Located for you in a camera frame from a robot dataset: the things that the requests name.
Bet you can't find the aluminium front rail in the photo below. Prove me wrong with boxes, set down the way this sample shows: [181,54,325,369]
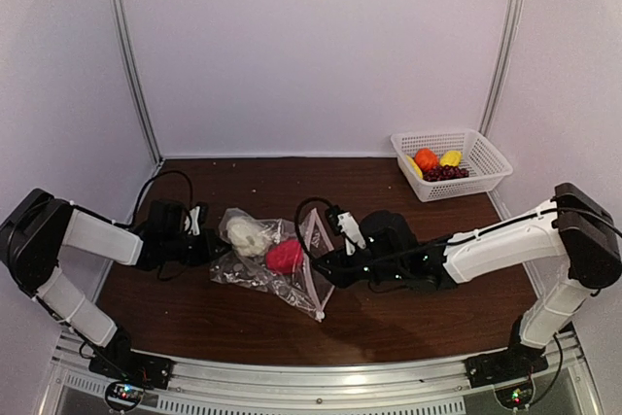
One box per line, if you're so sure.
[35,331,605,414]

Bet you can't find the white plastic basket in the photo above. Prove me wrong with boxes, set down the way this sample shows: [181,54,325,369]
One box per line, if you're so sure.
[391,129,513,202]

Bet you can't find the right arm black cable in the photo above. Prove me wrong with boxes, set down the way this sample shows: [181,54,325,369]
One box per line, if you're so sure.
[294,197,341,270]

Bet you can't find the purple fake grapes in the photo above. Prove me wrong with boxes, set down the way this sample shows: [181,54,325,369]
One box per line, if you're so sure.
[423,165,469,182]

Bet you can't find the yellow fake banana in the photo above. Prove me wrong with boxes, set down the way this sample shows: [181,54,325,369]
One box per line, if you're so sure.
[406,156,424,179]

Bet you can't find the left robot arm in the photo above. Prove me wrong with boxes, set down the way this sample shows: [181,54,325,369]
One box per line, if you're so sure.
[1,189,230,380]

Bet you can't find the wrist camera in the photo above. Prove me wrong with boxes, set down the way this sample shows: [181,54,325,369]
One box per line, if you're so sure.
[184,202,209,236]
[325,205,366,256]

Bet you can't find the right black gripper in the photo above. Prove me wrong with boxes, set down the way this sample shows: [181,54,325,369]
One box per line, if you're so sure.
[311,245,405,290]

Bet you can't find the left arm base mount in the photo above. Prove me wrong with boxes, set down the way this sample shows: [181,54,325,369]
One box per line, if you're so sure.
[88,346,173,390]

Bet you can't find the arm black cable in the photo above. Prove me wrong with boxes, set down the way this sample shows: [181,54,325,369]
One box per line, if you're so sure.
[294,197,341,270]
[116,170,194,229]

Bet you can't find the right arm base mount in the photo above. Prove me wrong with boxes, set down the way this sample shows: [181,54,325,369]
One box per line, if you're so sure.
[464,349,549,388]

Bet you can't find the white fake garlic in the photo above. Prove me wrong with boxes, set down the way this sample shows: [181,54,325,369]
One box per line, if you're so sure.
[225,217,271,258]

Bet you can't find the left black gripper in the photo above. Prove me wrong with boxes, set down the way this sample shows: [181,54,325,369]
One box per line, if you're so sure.
[162,227,230,266]

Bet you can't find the left aluminium wall post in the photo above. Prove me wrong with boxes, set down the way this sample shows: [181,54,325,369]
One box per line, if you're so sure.
[110,0,161,162]

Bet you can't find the aluminium wall post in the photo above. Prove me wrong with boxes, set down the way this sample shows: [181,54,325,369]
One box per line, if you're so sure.
[110,0,161,162]
[478,0,525,136]

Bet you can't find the clear zip top bag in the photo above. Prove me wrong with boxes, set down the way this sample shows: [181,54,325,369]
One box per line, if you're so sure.
[210,208,334,323]

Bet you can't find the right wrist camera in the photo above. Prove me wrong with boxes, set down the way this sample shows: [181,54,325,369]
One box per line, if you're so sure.
[325,205,366,256]

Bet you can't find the right aluminium wall post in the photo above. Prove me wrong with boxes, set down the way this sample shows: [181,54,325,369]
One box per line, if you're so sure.
[478,0,525,136]

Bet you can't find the orange fake fruit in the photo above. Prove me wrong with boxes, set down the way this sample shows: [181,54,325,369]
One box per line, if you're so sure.
[413,148,438,173]

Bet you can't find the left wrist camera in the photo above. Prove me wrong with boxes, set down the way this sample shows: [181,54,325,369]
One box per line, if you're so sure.
[184,202,209,236]

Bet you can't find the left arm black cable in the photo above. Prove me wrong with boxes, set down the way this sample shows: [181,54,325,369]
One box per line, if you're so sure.
[116,170,194,229]

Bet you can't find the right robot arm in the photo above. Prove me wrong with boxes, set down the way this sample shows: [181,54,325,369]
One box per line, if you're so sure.
[310,183,621,378]

